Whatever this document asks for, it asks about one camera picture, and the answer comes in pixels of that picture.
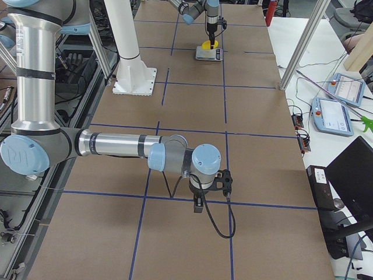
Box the digital kitchen scale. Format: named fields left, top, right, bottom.
left=195, top=45, right=224, bottom=61

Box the red fire extinguisher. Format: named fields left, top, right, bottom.
left=265, top=0, right=278, bottom=27

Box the orange black adapter box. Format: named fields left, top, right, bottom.
left=291, top=114, right=304, bottom=130
left=297, top=134, right=311, bottom=154

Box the black computer box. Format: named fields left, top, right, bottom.
left=306, top=165, right=345, bottom=212

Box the near teach pendant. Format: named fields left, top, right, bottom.
left=311, top=97, right=354, bottom=137

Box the teach pendant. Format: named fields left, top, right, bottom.
left=327, top=73, right=366, bottom=107
left=311, top=97, right=354, bottom=137

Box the far teach pendant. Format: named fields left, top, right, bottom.
left=327, top=73, right=366, bottom=107

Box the wooden beam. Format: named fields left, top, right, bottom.
left=343, top=24, right=372, bottom=72

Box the black monitor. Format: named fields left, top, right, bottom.
left=326, top=136, right=372, bottom=222

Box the green plastic clamp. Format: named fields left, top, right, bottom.
left=360, top=116, right=373, bottom=132

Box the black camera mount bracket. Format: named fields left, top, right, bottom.
left=208, top=169, right=233, bottom=198

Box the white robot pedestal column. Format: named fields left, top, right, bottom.
left=104, top=0, right=157, bottom=96

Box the aluminium frame post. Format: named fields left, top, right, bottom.
left=279, top=0, right=330, bottom=90

